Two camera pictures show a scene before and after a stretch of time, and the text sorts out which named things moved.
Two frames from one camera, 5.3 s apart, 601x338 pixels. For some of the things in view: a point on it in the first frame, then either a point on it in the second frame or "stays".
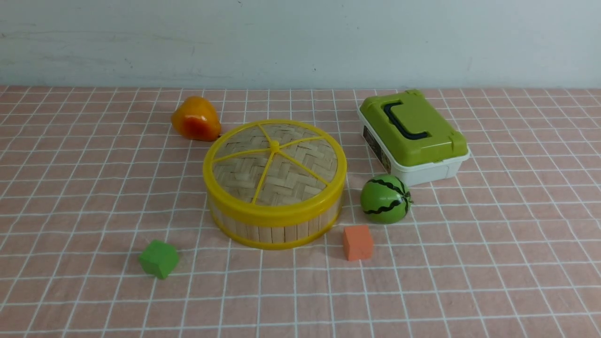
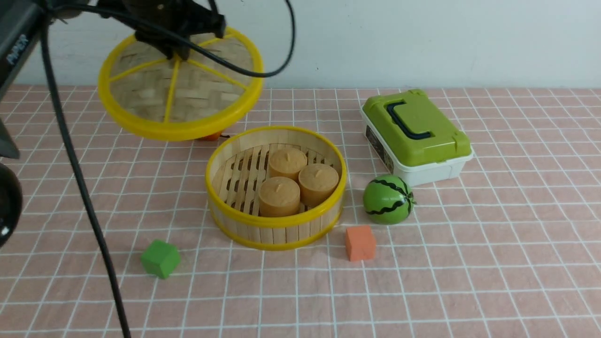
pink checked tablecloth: (91, 175) stays
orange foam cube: (358, 242) stays
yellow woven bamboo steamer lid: (274, 172) -> (160, 97)
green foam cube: (159, 258) stays
